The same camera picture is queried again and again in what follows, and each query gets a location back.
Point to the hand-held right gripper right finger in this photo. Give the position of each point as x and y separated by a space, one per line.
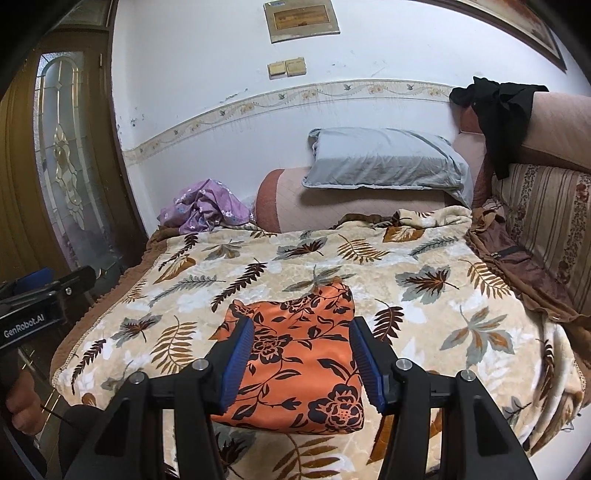
367 369

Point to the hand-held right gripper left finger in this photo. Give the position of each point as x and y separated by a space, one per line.
238 360

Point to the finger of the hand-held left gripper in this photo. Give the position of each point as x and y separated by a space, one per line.
74 281

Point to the orange floral blouse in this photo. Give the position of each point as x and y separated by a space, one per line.
300 360

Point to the person's left hand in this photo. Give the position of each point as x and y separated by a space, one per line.
25 397

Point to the leaf-print blanket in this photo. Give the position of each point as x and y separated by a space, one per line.
258 258

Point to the wooden door with glass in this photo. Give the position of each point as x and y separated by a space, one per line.
27 184

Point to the purple floral cloth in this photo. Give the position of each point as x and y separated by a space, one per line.
207 207

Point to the brown cloth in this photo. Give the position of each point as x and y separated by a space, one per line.
512 263

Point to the grey pillow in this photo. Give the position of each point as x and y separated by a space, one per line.
388 161

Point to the striped sofa cushion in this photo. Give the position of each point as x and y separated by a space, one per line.
549 217

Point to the black garment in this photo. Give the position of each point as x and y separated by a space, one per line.
503 120

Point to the beige wall switch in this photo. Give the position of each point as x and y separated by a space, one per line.
296 67
277 70

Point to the framed wall panel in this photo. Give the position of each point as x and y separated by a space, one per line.
302 21

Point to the framed wall picture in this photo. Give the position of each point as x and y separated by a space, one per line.
521 23

